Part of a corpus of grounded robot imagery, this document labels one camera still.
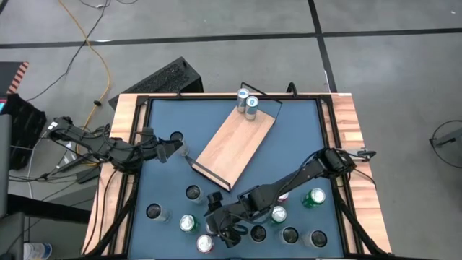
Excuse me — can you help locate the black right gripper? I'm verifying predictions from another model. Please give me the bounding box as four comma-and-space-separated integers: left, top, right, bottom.
206, 191, 243, 250

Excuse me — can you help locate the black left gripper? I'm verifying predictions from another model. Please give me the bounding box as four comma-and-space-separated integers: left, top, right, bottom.
151, 138, 184, 164

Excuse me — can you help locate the green Sprite can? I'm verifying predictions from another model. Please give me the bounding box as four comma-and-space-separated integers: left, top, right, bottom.
270, 205, 288, 226
178, 213, 201, 235
301, 187, 327, 209

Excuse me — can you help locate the white Celsius can orange print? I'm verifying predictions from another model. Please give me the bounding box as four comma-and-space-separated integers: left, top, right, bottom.
169, 130, 191, 157

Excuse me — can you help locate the white yellow Celsius can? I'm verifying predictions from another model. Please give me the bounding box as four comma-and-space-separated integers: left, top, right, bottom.
248, 224, 268, 243

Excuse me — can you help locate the white Celsius Arctic Vibe can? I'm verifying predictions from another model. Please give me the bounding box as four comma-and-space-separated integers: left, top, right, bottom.
185, 183, 208, 206

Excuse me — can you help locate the tall white can black lid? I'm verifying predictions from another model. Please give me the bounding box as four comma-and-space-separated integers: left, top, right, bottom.
301, 229, 328, 249
276, 225, 300, 246
145, 202, 171, 223

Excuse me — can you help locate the black power adapter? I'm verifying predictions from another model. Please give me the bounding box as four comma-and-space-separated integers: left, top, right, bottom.
76, 166, 101, 184

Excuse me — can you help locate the black floor beam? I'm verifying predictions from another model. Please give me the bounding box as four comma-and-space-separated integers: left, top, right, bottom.
6, 194, 91, 224

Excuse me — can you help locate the black plastic crate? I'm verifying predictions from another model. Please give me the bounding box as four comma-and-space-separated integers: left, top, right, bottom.
0, 92, 48, 170

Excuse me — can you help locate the orange black striped panel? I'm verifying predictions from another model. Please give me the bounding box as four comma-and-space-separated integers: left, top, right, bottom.
0, 61, 30, 95

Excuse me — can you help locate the black diagonal frame strut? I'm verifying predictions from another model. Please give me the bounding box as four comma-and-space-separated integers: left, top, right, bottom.
331, 173, 387, 258
84, 173, 140, 258

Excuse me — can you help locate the yellow floor cable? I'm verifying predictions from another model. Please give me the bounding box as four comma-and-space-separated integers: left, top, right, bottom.
57, 0, 111, 167

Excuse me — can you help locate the black floor cable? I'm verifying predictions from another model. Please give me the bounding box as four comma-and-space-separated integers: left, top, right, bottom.
25, 0, 111, 103

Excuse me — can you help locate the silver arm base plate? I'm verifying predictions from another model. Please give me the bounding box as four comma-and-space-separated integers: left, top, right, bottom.
355, 147, 377, 161

